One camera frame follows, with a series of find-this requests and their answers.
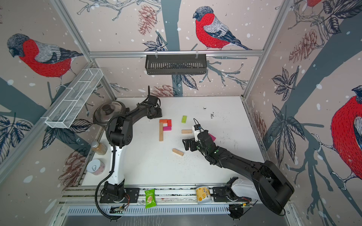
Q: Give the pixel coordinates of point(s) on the glass spice jar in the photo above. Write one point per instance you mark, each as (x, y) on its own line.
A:
(98, 148)

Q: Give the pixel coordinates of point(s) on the pink drink can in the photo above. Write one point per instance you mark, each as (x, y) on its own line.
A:
(95, 167)

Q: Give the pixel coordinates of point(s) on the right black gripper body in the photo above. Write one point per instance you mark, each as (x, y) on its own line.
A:
(205, 151)

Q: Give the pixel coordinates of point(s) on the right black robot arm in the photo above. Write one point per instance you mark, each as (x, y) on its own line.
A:
(273, 188)

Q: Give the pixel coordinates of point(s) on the black hanging wall basket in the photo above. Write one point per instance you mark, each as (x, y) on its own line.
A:
(176, 64)

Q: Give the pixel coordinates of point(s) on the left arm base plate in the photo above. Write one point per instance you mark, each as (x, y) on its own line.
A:
(124, 195)

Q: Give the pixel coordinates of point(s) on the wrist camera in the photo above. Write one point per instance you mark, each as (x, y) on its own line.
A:
(153, 100)
(197, 129)

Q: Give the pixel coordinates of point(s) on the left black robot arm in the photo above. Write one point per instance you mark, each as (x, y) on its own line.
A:
(117, 120)

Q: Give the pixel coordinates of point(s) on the wide wood block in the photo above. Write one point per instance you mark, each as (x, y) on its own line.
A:
(161, 136)

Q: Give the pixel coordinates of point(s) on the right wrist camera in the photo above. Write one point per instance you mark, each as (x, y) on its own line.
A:
(197, 129)

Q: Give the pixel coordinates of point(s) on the green snack packet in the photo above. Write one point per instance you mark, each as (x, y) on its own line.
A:
(150, 198)

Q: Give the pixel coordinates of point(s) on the thin wood block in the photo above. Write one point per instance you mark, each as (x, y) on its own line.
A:
(161, 128)

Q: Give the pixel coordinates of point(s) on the yellow snack can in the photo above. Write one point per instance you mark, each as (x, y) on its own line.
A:
(203, 195)

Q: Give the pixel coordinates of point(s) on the white wire mesh basket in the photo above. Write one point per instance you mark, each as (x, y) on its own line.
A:
(75, 98)

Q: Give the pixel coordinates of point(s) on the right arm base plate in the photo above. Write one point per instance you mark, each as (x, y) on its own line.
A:
(226, 194)

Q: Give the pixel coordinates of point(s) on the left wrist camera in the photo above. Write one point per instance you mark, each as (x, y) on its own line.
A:
(153, 100)

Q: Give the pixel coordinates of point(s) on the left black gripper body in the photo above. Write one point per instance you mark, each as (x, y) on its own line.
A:
(157, 114)

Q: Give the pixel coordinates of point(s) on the slanted wood block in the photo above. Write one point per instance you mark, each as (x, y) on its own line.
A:
(178, 152)

